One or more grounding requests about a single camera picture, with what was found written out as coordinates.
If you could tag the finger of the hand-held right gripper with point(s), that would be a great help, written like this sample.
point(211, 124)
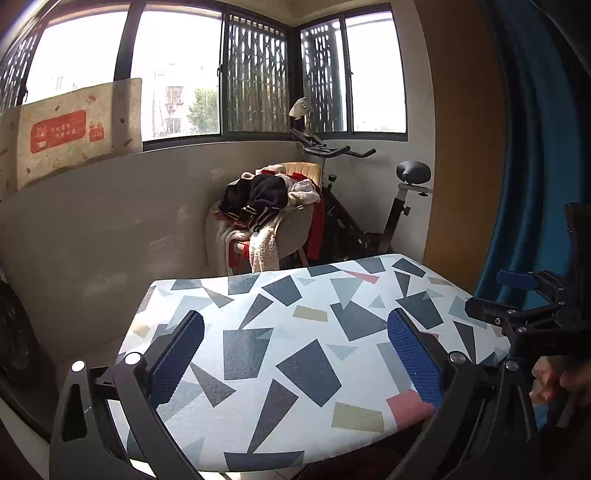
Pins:
point(512, 278)
point(503, 314)

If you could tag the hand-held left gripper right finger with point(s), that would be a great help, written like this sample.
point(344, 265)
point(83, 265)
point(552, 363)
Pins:
point(415, 360)

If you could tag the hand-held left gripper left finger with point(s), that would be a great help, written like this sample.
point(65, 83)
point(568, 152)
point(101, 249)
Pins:
point(178, 360)

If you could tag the person's right hand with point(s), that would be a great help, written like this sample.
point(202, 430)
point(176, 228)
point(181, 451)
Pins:
point(545, 383)

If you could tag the wooden panel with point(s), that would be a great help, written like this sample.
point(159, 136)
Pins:
point(461, 161)

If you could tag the black exercise bike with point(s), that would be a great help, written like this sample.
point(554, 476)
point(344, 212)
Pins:
point(369, 240)

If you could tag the cream fleece blanket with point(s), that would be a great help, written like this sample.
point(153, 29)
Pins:
point(265, 251)

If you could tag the blue curtain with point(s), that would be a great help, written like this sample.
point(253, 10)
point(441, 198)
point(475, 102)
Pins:
point(531, 138)

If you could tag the red garment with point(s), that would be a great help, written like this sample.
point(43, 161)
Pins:
point(315, 230)

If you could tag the beige armchair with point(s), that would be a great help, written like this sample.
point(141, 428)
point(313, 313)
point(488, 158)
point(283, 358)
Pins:
point(295, 226)

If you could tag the black jacket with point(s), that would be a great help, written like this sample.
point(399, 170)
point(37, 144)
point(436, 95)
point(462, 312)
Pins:
point(263, 194)

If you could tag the white fleece garment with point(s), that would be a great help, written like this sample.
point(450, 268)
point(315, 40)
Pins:
point(302, 191)

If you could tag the beige printed mat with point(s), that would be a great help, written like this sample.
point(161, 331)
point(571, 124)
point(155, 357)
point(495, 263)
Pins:
point(69, 134)

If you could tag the white cap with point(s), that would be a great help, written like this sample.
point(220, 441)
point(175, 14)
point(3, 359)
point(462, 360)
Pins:
point(301, 107)

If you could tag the black framed window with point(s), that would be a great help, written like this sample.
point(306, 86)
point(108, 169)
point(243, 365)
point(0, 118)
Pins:
point(258, 69)

